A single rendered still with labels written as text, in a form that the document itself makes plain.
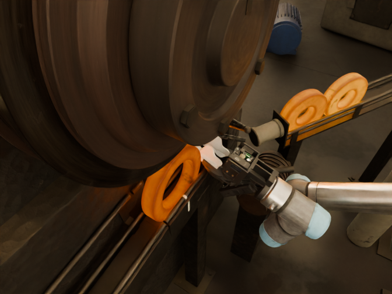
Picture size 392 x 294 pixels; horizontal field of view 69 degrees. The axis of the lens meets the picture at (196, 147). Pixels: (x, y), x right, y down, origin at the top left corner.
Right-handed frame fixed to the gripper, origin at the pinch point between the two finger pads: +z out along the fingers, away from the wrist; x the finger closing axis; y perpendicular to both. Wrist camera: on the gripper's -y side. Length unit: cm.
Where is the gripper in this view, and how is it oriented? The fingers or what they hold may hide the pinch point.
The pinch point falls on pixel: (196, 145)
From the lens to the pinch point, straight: 72.4
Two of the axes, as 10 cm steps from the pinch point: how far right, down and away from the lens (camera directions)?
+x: -5.2, 6.2, -5.9
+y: 2.6, -5.4, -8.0
